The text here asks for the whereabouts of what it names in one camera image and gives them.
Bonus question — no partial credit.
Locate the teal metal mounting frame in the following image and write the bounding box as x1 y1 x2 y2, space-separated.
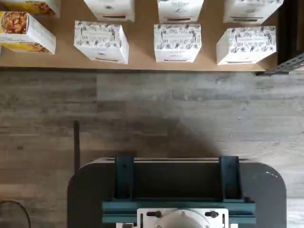
102 155 257 225

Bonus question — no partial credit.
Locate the black floor cable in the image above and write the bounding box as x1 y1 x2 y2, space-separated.
0 200 32 228

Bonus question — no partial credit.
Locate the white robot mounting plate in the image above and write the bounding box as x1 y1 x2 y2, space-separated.
115 208 239 228

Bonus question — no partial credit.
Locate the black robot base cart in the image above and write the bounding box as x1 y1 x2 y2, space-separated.
67 155 287 228

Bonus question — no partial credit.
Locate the black metal shelf frame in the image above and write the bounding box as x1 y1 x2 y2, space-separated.
256 0 304 77

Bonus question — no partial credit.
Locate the yellow nut snack box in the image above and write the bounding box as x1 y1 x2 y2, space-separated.
0 0 60 19
0 11 57 55

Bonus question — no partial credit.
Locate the brown lower shelf board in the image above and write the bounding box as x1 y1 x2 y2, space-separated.
0 0 278 72

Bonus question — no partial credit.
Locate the black metal pole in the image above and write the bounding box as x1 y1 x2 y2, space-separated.
73 120 81 177

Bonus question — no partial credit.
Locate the white floral print box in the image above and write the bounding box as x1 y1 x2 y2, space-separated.
216 25 278 66
83 0 136 23
157 0 205 24
74 20 130 65
222 0 285 25
153 23 202 64

